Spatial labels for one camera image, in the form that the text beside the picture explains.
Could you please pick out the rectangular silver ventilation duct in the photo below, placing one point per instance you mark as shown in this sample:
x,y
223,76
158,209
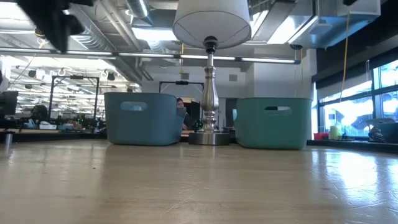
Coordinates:
x,y
326,28

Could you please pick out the green plastic bin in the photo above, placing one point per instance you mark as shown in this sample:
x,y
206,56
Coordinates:
x,y
258,130

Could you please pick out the round silver ventilation duct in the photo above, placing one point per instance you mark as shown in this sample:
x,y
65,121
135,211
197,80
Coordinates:
x,y
138,7

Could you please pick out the long ceiling light bar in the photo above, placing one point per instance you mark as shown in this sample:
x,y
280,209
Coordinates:
x,y
149,55

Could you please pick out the dark monitor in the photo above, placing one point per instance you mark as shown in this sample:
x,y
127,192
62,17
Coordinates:
x,y
8,102

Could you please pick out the red box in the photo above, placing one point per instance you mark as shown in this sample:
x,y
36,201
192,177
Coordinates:
x,y
321,136

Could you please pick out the person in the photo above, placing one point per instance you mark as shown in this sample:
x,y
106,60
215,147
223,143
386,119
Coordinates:
x,y
180,103
39,113

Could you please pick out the striped dark object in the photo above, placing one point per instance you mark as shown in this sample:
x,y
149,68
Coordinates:
x,y
376,133

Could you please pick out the dark bin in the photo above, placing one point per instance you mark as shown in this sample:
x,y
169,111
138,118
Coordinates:
x,y
391,133

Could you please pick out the black ceiling spotlight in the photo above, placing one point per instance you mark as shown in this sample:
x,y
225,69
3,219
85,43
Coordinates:
x,y
32,73
111,76

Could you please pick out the blue plastic bin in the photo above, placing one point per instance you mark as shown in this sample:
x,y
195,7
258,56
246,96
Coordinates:
x,y
149,127

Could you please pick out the silver metal post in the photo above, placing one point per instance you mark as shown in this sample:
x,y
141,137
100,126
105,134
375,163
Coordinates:
x,y
8,141

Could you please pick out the silver table lamp white shade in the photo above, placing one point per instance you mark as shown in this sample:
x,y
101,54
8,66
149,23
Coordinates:
x,y
210,99

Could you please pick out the tall black rig frame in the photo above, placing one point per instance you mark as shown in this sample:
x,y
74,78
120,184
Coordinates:
x,y
76,77

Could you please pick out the grey square wall box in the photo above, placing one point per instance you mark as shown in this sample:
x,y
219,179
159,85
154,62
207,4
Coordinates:
x,y
184,76
233,77

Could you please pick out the low black rig frame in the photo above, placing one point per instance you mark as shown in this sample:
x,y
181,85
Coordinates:
x,y
182,82

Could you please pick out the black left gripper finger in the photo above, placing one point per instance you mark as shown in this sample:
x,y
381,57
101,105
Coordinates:
x,y
59,42

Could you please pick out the yellow-green cup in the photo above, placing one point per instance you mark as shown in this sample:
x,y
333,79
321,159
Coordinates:
x,y
335,132

